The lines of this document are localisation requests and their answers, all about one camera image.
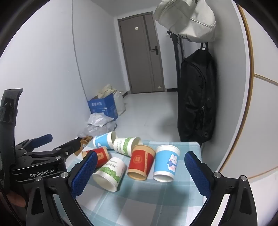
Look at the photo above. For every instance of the beige cloth bag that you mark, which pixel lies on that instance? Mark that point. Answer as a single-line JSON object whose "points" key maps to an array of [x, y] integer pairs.
{"points": [[107, 91]]}

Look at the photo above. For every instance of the white sack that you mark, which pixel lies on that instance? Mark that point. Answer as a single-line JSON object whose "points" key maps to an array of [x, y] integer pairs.
{"points": [[120, 102]]}

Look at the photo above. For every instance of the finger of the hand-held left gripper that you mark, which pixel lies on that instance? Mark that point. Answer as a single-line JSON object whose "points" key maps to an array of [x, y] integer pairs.
{"points": [[71, 144], [43, 139]]}

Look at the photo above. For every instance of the white canvas bag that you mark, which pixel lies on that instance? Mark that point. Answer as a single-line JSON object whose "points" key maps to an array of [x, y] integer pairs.
{"points": [[186, 19]]}

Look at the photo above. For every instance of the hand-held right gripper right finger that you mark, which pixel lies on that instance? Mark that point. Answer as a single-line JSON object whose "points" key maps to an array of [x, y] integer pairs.
{"points": [[197, 176]]}

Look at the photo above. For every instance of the blue checked tablecloth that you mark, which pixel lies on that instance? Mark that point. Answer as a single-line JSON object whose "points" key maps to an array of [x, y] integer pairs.
{"points": [[141, 202]]}

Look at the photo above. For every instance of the red brown-rim paper cup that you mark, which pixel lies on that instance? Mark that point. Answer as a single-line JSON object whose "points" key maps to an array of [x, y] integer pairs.
{"points": [[140, 162]]}

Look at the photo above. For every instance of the black backpack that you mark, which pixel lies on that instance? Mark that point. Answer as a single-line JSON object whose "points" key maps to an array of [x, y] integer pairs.
{"points": [[196, 97]]}

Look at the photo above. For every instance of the white gold-trim wardrobe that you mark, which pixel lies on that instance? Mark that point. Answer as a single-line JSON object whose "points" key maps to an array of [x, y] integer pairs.
{"points": [[262, 121]]}

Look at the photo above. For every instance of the plain blue paper cup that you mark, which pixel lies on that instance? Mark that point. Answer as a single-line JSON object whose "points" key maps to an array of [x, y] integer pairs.
{"points": [[103, 140]]}

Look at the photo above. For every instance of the black coat rack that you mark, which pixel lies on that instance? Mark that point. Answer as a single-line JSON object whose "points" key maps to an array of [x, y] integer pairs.
{"points": [[176, 56]]}

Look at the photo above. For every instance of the blue rabbit-print paper cup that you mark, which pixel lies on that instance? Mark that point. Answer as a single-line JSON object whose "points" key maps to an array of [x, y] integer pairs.
{"points": [[165, 162]]}

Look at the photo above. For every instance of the clear plastic bags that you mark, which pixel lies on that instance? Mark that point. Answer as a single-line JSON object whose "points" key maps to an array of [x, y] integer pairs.
{"points": [[97, 125]]}

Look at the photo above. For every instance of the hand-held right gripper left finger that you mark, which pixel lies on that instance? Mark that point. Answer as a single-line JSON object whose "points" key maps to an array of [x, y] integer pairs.
{"points": [[83, 173]]}

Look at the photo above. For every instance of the grey brown door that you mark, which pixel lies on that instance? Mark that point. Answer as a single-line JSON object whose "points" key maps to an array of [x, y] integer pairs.
{"points": [[139, 65]]}

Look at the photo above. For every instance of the person's left hand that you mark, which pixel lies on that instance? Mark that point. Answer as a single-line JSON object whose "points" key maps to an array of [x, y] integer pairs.
{"points": [[15, 200]]}

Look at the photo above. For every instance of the blue cardboard box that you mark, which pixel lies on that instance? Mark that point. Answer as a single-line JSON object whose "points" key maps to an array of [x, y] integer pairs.
{"points": [[104, 107]]}

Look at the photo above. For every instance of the white green-print paper cup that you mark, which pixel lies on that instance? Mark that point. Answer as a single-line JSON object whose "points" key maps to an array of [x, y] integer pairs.
{"points": [[108, 173], [123, 147]]}

